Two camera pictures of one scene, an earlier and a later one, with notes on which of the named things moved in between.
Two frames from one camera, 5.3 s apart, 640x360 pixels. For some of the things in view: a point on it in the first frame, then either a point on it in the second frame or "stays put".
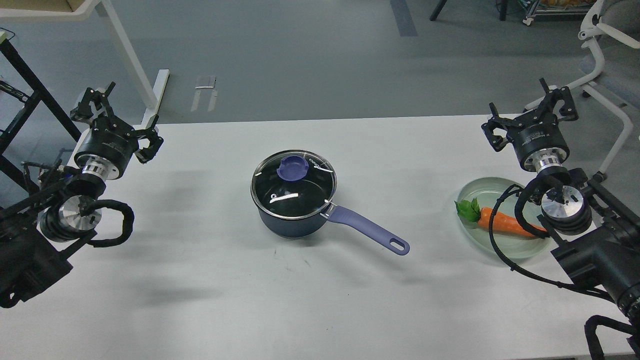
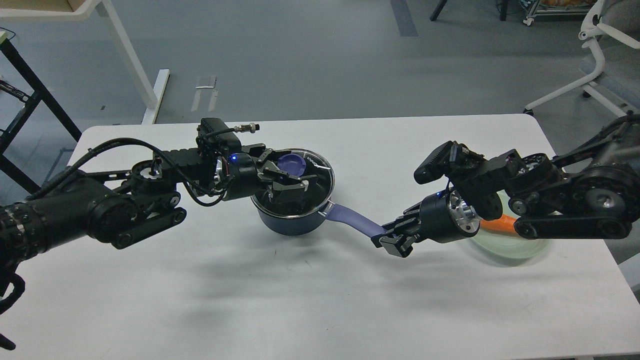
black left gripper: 109,145 to 243,179
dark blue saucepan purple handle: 345,213 stays put
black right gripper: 537,138 to 443,218
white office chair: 614,32 stays put
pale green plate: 487,191 stays put
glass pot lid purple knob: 293,168 stays put
